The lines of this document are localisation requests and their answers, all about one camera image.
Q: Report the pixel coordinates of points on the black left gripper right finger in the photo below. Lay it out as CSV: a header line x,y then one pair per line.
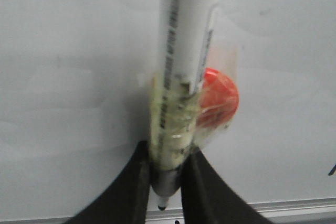
x,y
206,198

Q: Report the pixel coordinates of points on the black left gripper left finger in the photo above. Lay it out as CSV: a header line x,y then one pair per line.
x,y
126,198

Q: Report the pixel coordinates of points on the red round magnet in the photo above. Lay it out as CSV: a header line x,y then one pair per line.
x,y
219,99

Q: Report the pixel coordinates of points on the white whiteboard marker pen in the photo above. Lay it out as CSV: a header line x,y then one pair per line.
x,y
184,37

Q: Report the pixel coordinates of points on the white whiteboard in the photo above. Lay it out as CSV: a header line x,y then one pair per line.
x,y
75,81

